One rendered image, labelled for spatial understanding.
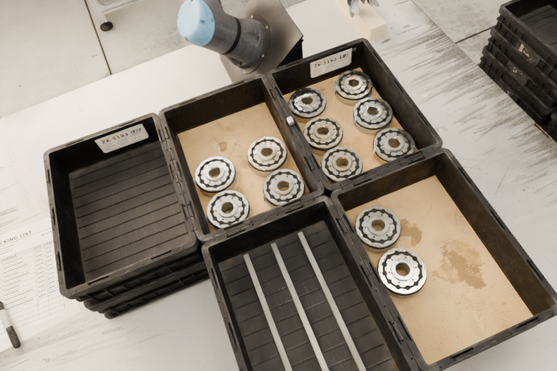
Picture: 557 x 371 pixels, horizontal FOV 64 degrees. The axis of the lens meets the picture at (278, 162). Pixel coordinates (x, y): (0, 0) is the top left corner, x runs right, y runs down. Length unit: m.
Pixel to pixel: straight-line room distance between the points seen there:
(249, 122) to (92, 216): 0.47
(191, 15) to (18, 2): 2.41
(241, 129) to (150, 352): 0.60
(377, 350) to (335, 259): 0.21
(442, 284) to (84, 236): 0.84
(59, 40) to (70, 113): 1.53
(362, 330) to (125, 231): 0.60
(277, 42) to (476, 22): 1.70
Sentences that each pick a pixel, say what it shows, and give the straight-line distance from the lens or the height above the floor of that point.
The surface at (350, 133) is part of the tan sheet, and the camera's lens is 1.20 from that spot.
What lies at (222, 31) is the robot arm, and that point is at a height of 0.96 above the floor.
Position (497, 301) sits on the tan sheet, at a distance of 1.07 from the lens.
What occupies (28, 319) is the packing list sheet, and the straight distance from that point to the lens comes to 1.35.
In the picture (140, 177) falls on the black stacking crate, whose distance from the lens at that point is 1.22.
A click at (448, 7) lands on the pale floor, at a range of 2.91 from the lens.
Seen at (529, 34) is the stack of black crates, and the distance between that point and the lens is 1.94.
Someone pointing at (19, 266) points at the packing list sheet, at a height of 0.70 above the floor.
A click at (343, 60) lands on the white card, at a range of 1.29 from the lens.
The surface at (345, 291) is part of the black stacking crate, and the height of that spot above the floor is 0.83.
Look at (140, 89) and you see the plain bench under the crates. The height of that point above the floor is 0.70.
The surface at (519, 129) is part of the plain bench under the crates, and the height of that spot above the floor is 0.70.
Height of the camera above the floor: 1.81
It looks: 58 degrees down
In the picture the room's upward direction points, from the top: 10 degrees counter-clockwise
